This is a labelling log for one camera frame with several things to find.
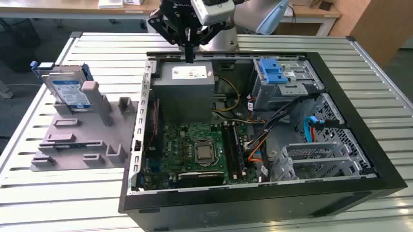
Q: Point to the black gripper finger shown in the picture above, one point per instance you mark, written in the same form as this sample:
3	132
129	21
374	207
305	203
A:
212	31
161	26

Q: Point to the hard disk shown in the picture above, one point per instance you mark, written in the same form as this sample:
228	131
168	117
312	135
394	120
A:
69	94

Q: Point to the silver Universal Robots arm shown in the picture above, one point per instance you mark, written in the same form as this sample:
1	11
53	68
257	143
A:
223	38

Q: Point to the metal disk bay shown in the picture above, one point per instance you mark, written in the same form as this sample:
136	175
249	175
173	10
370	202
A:
323	160

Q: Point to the small white box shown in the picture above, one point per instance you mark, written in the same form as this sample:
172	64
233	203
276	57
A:
133	2

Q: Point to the large white box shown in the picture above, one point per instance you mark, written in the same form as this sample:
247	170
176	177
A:
112	4

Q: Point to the blue plastic drive latch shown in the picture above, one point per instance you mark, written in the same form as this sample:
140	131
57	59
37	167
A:
271	72

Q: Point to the long wooden desk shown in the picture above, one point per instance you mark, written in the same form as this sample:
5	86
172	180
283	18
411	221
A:
81	7

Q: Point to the grey power supply unit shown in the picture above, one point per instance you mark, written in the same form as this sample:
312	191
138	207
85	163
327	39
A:
184	101

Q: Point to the metal optical drive cage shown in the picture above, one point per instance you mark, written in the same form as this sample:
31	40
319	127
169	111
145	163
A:
268	96

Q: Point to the small black box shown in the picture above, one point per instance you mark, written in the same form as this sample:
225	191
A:
327	6

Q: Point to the green motherboard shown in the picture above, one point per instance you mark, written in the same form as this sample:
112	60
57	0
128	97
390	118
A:
181	135

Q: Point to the black waste bin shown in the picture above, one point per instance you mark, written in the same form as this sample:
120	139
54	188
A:
19	48

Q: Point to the CPU socket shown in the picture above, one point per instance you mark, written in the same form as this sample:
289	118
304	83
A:
205	142

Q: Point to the black RAM slot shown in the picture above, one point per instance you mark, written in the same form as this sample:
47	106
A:
231	149

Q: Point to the grey parts rack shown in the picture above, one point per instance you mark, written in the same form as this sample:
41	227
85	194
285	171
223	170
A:
90	135

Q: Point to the silver CPU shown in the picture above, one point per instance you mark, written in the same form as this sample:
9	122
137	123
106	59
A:
205	152

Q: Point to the brown wooden cabinet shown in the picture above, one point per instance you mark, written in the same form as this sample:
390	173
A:
382	29

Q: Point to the white metal leg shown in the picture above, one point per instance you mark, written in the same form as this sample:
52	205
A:
5	91

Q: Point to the RAM stick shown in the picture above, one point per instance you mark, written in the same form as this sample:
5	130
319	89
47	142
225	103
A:
69	145

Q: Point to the black graphics card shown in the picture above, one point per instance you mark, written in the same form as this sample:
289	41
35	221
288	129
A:
200	180

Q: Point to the black open PC case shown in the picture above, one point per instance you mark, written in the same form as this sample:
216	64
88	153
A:
227	203

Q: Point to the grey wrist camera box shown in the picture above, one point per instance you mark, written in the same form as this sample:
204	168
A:
213	14

